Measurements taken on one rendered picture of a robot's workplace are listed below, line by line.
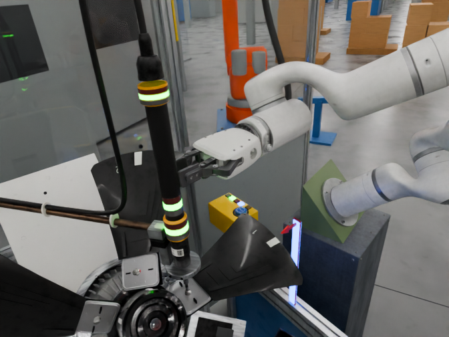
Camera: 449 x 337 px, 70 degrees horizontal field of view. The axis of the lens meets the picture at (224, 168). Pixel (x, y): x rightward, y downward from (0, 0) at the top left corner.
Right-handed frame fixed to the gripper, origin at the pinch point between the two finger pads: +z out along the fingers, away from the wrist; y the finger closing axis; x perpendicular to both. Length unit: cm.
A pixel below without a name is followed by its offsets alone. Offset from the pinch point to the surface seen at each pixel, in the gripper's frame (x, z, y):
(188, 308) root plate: -28.0, 6.4, -3.4
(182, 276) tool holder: -19.3, 5.9, -3.1
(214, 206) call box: -40, -28, 32
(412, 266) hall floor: -153, -163, 2
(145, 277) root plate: -21.2, 10.6, 3.7
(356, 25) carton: -109, -817, 429
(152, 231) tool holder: -10.8, 7.3, 2.7
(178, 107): -16, -41, 68
